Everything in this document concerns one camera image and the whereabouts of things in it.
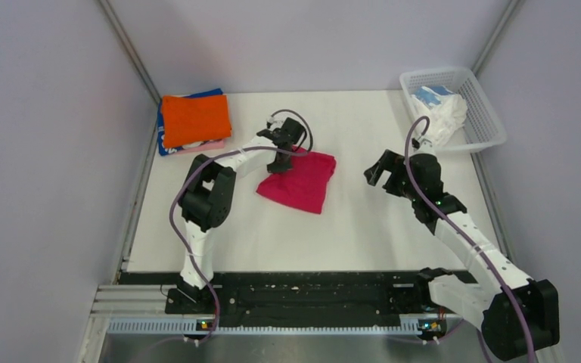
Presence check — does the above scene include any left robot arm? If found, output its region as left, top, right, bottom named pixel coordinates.
left=169, top=117, right=313, bottom=313

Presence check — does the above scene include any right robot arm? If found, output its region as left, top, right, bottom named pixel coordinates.
left=364, top=150, right=561, bottom=361

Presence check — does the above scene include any white crumpled t-shirt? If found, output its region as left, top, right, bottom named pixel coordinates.
left=410, top=92, right=468, bottom=147

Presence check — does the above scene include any white plastic basket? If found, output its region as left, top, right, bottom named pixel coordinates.
left=399, top=67, right=507, bottom=154

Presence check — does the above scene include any light pink folded t-shirt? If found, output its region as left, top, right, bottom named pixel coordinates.
left=175, top=139, right=225, bottom=154

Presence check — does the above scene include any light blue cloth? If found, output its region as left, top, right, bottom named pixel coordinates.
left=412, top=85, right=455, bottom=109

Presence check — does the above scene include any orange folded t-shirt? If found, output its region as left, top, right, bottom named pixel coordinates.
left=160, top=95, right=232, bottom=148

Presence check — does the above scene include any blue folded t-shirt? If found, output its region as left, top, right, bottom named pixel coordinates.
left=156, top=88, right=224, bottom=157

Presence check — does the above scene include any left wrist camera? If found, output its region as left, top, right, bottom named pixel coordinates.
left=266, top=115, right=285, bottom=131

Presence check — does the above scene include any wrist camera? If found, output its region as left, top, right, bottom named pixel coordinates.
left=266, top=115, right=285, bottom=131
left=412, top=138, right=436, bottom=156

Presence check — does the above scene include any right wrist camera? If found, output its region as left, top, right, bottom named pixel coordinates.
left=412, top=138, right=436, bottom=156

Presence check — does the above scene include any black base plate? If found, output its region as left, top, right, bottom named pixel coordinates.
left=118, top=271, right=455, bottom=331

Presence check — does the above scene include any white cable duct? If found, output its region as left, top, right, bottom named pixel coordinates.
left=107, top=318, right=422, bottom=335

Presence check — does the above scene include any aluminium rail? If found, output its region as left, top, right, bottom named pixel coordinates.
left=89, top=283, right=182, bottom=319

